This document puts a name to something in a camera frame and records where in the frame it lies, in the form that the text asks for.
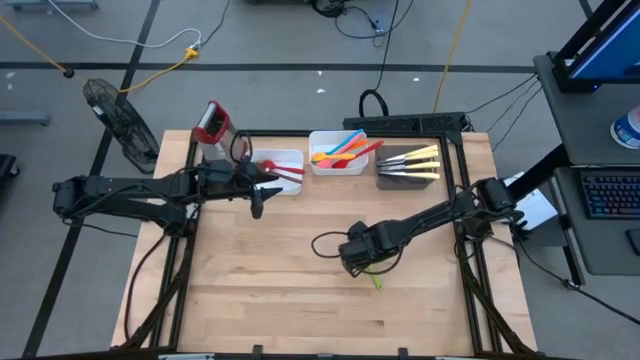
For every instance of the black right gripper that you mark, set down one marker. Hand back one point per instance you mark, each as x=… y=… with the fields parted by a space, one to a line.
x=370 y=245

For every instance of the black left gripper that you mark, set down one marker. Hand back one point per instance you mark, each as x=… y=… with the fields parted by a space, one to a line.
x=225 y=182

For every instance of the red silicone spoon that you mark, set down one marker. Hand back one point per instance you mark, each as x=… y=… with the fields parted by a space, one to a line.
x=280 y=166

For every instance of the brown wooden spoon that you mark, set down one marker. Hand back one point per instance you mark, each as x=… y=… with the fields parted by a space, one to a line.
x=292 y=177

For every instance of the lime green silicone spoon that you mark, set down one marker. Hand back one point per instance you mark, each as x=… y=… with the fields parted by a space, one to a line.
x=378 y=283

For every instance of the yellow silicone spatula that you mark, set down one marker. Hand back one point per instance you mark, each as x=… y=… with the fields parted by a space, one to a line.
x=332 y=157

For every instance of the pink silicone spatula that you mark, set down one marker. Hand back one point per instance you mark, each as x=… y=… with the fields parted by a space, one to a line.
x=345 y=150

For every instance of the blue silicone spatula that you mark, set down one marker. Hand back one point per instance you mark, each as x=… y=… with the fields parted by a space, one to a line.
x=350 y=137

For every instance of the red silicone spatula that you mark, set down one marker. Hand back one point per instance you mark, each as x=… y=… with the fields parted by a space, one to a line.
x=367 y=149

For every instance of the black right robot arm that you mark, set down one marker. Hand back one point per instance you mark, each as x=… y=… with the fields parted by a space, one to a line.
x=450 y=210

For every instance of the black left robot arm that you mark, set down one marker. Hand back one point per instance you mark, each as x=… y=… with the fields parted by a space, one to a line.
x=125 y=195

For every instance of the white plastic bin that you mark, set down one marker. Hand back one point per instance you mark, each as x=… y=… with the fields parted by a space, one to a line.
x=292 y=155
x=320 y=137

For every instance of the red and steel box grater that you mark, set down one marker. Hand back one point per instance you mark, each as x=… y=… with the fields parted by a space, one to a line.
x=215 y=125

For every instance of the black table clamp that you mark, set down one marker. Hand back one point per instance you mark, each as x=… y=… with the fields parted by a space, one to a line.
x=257 y=351
x=402 y=353

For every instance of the black perforated box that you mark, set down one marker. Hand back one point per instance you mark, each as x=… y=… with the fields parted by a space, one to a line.
x=400 y=122

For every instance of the black floor fan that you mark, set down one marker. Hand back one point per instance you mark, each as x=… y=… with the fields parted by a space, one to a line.
x=122 y=125

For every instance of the white box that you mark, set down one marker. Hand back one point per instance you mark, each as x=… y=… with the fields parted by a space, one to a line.
x=537 y=210

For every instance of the grey keyboard shelf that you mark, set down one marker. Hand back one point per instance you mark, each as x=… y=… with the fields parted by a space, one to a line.
x=610 y=250

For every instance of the grey desk top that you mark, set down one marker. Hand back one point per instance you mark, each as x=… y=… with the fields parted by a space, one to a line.
x=575 y=115

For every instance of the black backlit keyboard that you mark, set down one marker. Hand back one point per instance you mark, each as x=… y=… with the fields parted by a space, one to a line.
x=612 y=195

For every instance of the grey furniture foot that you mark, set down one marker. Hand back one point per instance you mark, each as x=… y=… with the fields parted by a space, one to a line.
x=25 y=118
x=50 y=4

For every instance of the black floor object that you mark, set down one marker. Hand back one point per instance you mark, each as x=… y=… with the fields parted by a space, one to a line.
x=7 y=165

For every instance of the white and blue tub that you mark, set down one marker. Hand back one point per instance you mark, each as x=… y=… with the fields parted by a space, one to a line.
x=627 y=130

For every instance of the black computer monitor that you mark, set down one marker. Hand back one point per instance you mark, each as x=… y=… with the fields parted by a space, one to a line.
x=610 y=50

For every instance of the black aluminium table frame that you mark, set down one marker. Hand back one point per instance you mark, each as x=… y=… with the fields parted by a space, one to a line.
x=280 y=133

